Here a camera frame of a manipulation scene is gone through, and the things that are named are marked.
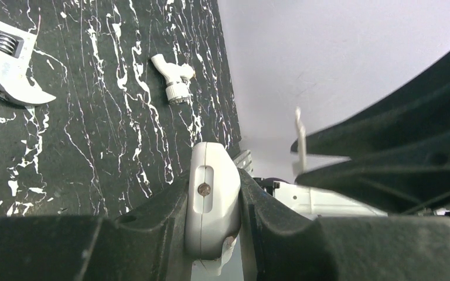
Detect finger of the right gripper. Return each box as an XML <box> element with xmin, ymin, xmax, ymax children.
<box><xmin>295</xmin><ymin>150</ymin><xmax>450</xmax><ymax>214</ymax></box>
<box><xmin>305</xmin><ymin>51</ymin><xmax>450</xmax><ymax>157</ymax></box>

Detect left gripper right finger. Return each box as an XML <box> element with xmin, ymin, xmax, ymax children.
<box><xmin>239</xmin><ymin>170</ymin><xmax>450</xmax><ymax>280</ymax></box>

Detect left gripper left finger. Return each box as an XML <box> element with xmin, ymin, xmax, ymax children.
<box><xmin>0</xmin><ymin>173</ymin><xmax>192</xmax><ymax>280</ymax></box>

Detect white remote control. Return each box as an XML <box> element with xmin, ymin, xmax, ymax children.
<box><xmin>185</xmin><ymin>142</ymin><xmax>241</xmax><ymax>276</ymax></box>

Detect aluminium frame rail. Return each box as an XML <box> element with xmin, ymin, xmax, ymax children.
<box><xmin>233</xmin><ymin>150</ymin><xmax>254</xmax><ymax>176</ymax></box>

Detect red handled adjustable wrench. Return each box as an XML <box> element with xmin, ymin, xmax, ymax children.
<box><xmin>0</xmin><ymin>21</ymin><xmax>56</xmax><ymax>107</ymax></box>

